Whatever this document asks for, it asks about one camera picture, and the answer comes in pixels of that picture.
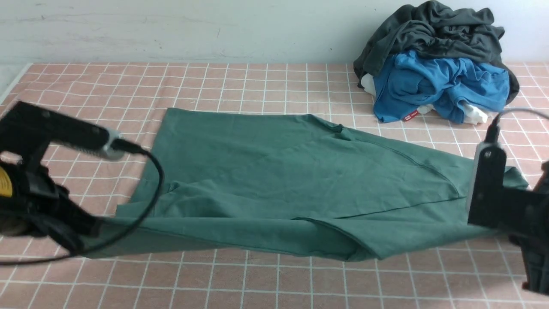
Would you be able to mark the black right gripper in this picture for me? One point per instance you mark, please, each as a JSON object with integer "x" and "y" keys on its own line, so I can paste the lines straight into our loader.
{"x": 524, "y": 213}

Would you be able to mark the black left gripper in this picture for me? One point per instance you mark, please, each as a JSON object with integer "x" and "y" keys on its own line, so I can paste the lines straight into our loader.
{"x": 33, "y": 204}

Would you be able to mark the green long-sleeve top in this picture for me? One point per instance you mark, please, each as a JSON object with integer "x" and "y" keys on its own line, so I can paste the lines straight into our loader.
{"x": 299, "y": 185}

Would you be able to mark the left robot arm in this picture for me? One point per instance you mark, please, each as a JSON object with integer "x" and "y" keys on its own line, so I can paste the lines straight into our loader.
{"x": 33, "y": 204}

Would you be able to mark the pink checkered tablecloth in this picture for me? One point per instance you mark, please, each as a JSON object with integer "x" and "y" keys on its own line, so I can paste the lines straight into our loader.
{"x": 131, "y": 97}

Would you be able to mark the blue garment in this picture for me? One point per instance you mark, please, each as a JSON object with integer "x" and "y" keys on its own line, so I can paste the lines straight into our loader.
{"x": 408, "y": 81}

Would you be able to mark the dark grey garment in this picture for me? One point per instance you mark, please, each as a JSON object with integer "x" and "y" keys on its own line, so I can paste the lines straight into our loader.
{"x": 433, "y": 30}

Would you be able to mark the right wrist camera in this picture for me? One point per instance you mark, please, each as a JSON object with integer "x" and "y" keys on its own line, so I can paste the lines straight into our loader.
{"x": 486, "y": 187}

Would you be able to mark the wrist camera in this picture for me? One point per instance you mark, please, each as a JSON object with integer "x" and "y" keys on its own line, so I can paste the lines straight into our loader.
{"x": 27, "y": 130}
{"x": 486, "y": 187}

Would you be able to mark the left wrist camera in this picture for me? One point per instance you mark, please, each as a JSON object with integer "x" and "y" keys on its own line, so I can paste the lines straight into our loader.
{"x": 27, "y": 130}

